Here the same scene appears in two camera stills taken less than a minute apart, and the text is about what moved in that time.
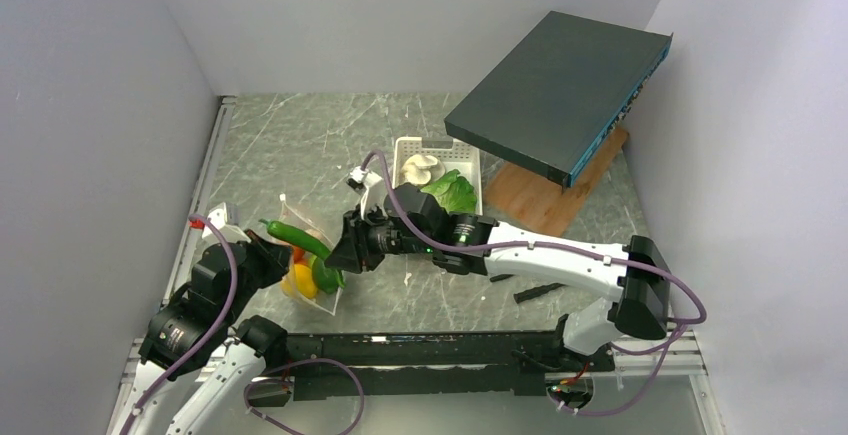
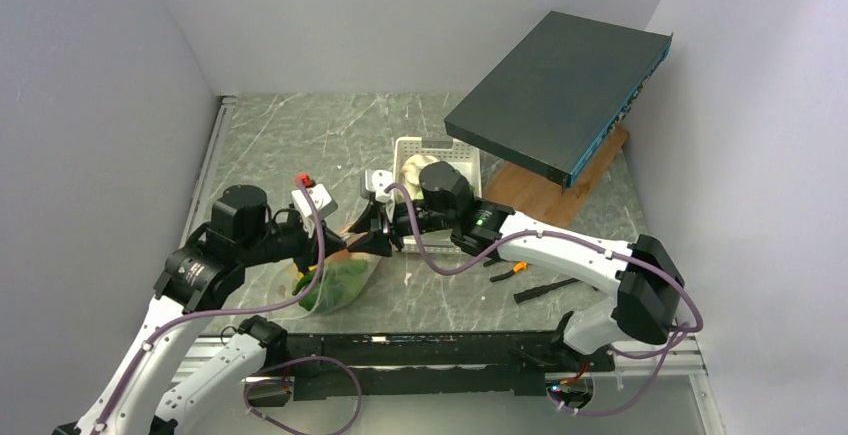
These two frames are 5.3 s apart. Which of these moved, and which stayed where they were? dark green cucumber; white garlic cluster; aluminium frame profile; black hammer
Moved: dark green cucumber
Stayed: black hammer; white garlic cluster; aluminium frame profile
